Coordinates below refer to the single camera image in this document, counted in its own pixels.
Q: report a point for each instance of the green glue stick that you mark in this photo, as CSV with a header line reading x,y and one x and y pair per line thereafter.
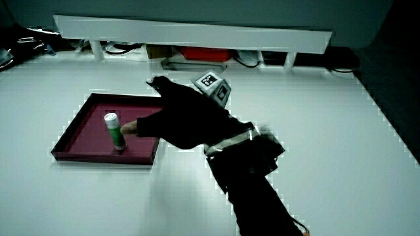
x,y
115,131

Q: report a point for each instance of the brown box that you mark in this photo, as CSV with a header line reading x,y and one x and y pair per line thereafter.
x,y
159,51

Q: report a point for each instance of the dark clutter pile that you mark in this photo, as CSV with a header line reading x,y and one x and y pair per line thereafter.
x,y
23,44

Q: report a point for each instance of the maroon tray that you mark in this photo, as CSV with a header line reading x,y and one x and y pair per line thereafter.
x,y
88,137

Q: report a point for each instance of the grey flat tray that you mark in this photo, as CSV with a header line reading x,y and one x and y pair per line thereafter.
x,y
170,65

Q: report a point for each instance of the black device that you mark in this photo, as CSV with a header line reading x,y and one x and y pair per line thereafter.
x,y
338,57

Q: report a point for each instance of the red box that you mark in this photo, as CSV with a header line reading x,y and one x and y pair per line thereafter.
x,y
205,53

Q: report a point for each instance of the white shelf riser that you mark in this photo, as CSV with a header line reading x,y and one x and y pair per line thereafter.
x,y
197,34

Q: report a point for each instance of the person's right hand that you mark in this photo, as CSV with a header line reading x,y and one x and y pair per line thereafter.
x,y
190,118

